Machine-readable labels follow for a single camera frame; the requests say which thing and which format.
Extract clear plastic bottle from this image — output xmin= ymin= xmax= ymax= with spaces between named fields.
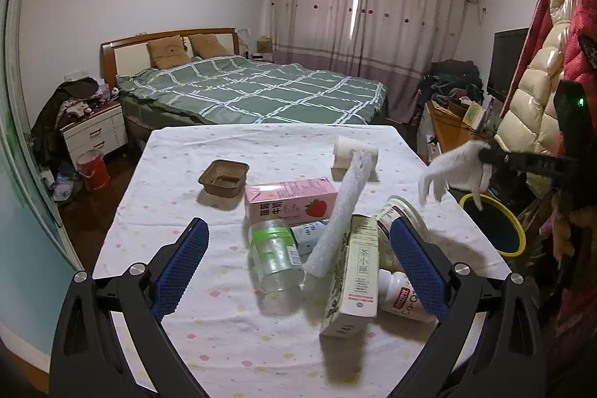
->
xmin=249 ymin=218 xmax=306 ymax=294

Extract white toilet paper roll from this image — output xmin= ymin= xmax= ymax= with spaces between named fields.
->
xmin=332 ymin=135 xmax=379 ymax=179

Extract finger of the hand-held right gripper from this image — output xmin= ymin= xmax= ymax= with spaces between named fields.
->
xmin=479 ymin=149 xmax=563 ymax=177

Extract plain tan pillow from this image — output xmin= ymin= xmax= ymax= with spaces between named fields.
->
xmin=189 ymin=33 xmax=229 ymax=58

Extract yellow rimmed trash bin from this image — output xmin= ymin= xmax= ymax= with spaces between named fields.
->
xmin=459 ymin=193 xmax=528 ymax=256

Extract green checked bedspread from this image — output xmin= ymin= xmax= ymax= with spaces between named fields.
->
xmin=116 ymin=55 xmax=389 ymax=126

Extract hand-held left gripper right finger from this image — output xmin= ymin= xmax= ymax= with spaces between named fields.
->
xmin=389 ymin=216 xmax=546 ymax=398

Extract white foam strip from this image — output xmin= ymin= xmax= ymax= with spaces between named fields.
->
xmin=303 ymin=148 xmax=379 ymax=280

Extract dark clothes heap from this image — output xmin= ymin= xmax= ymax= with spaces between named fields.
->
xmin=32 ymin=76 xmax=110 ymax=161

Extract round tin can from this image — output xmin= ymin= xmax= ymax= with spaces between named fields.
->
xmin=373 ymin=195 xmax=427 ymax=273

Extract white green tea box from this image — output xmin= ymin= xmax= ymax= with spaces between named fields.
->
xmin=319 ymin=214 xmax=379 ymax=339

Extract white red label pill bottle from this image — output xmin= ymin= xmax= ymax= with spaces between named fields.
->
xmin=378 ymin=268 xmax=437 ymax=324

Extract wooden bed headboard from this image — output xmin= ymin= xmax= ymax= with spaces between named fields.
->
xmin=100 ymin=27 xmax=241 ymax=86

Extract small blue white carton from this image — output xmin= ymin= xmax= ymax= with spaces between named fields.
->
xmin=290 ymin=221 xmax=329 ymax=261

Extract red plastic bucket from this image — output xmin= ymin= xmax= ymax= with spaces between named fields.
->
xmin=77 ymin=149 xmax=111 ymax=192

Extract green white booklet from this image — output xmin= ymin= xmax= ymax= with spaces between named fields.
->
xmin=462 ymin=102 xmax=483 ymax=127

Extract orange wooden desk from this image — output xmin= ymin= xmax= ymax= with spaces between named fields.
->
xmin=426 ymin=100 xmax=495 ymax=156

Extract white wooden nightstand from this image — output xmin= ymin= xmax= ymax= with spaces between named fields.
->
xmin=60 ymin=102 xmax=129 ymax=170

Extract pink strawberry milk carton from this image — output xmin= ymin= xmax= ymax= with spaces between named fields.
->
xmin=245 ymin=177 xmax=338 ymax=227

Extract tan bear print pillow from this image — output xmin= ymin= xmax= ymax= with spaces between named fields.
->
xmin=146 ymin=35 xmax=192 ymax=70

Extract white cloth glove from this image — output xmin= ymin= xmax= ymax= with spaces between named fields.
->
xmin=418 ymin=141 xmax=493 ymax=211

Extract pink dotted curtain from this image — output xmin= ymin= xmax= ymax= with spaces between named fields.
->
xmin=268 ymin=0 xmax=472 ymax=121

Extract black flat television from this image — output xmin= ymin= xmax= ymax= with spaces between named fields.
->
xmin=486 ymin=27 xmax=530 ymax=103

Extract white dotted tablecloth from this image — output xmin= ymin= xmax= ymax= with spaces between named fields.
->
xmin=92 ymin=124 xmax=514 ymax=398

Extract pile of dark clothes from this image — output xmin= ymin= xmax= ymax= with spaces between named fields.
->
xmin=417 ymin=59 xmax=486 ymax=110

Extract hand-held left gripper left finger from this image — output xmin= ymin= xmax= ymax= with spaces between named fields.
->
xmin=49 ymin=217 xmax=210 ymax=398

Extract cream puffer jacket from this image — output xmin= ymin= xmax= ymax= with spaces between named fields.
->
xmin=494 ymin=0 xmax=579 ymax=168

